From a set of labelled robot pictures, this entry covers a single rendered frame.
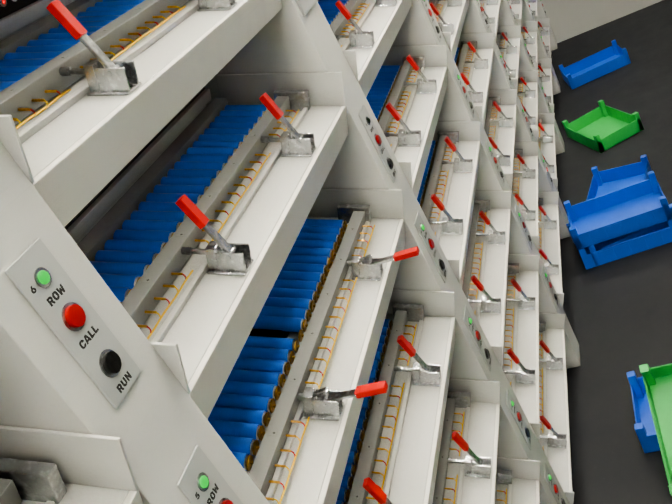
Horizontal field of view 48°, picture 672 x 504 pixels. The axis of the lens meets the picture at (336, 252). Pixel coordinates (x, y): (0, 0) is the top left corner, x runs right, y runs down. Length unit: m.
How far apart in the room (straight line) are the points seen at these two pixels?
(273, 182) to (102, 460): 0.46
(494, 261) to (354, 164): 0.68
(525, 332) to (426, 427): 0.80
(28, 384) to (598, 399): 1.77
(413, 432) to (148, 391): 0.56
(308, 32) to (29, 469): 0.72
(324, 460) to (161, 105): 0.39
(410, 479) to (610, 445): 1.06
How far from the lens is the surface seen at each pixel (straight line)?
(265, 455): 0.79
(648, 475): 1.93
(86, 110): 0.68
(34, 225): 0.55
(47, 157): 0.60
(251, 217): 0.84
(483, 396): 1.38
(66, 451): 0.56
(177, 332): 0.69
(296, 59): 1.11
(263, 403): 0.85
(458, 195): 1.63
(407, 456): 1.05
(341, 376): 0.89
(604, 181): 3.07
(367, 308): 0.99
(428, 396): 1.13
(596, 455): 2.01
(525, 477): 1.52
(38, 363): 0.52
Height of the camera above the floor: 1.42
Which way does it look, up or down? 24 degrees down
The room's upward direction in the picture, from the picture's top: 30 degrees counter-clockwise
